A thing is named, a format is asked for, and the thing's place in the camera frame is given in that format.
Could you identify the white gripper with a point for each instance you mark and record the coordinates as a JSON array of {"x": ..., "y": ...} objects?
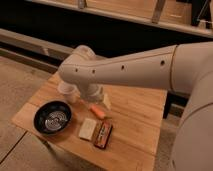
[{"x": 94, "y": 93}]

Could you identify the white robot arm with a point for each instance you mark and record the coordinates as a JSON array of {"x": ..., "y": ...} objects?
[{"x": 185, "y": 68}]

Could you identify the black ceramic bowl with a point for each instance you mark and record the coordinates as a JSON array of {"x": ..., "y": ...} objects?
[{"x": 52, "y": 117}]

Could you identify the orange carrot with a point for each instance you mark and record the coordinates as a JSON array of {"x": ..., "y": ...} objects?
[{"x": 98, "y": 112}]

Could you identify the cream rectangular sponge block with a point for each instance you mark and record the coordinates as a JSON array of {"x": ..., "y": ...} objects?
[{"x": 87, "y": 129}]

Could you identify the wooden table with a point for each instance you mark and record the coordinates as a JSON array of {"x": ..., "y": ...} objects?
[{"x": 136, "y": 115}]

